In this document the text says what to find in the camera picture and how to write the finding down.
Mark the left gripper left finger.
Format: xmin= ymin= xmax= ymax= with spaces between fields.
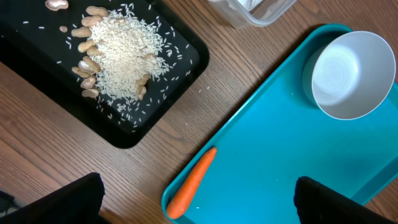
xmin=1 ymin=172 xmax=105 ymax=224

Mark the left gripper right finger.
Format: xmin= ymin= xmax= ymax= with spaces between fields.
xmin=294 ymin=176 xmax=394 ymax=224

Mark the orange carrot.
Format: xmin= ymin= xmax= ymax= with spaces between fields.
xmin=166 ymin=147 xmax=217 ymax=219

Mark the grey bowl with rice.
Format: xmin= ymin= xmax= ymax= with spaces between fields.
xmin=302 ymin=31 xmax=397 ymax=120

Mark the white napkin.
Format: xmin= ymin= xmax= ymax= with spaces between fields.
xmin=211 ymin=0 xmax=263 ymax=11

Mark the black plastic waste bin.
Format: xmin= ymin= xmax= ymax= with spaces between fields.
xmin=1 ymin=0 xmax=210 ymax=149

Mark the teal serving tray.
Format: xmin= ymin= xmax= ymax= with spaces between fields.
xmin=162 ymin=24 xmax=397 ymax=223

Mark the pile of peanuts and rice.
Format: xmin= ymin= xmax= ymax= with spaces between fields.
xmin=45 ymin=0 xmax=193 ymax=133

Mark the clear plastic storage bin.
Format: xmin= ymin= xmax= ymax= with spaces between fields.
xmin=209 ymin=0 xmax=296 ymax=29

